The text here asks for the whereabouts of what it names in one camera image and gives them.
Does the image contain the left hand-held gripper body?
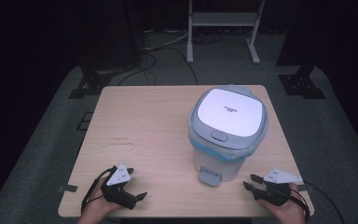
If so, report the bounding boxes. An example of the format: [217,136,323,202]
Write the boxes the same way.
[101,163,138,210]

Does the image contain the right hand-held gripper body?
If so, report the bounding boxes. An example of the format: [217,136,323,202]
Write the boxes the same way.
[253,167,304,207]

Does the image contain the white grey pedal trash can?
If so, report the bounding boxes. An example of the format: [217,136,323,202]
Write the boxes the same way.
[187,83,269,188]

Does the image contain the person's right hand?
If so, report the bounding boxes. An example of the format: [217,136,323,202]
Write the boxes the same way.
[258,183,308,224]

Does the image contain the person's left hand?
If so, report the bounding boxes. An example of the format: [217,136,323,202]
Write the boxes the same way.
[77,183,124,224]

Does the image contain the dark floor socket plate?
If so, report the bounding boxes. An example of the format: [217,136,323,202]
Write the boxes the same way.
[76,111,94,132]

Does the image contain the black stand base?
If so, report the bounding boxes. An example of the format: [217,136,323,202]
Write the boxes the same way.
[277,64,327,100]
[67,63,113,100]

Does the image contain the white metal stand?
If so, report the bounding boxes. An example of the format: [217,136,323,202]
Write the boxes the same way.
[186,0,266,65]

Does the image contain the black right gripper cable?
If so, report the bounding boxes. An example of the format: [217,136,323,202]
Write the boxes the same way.
[290,186,311,224]

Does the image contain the thin black cable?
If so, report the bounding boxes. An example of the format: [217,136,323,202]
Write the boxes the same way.
[302,179,346,224]

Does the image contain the black floor cable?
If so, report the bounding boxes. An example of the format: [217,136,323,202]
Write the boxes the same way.
[117,46,199,87]

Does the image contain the grey floor cable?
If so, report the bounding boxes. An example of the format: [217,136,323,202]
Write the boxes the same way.
[142,28,189,52]

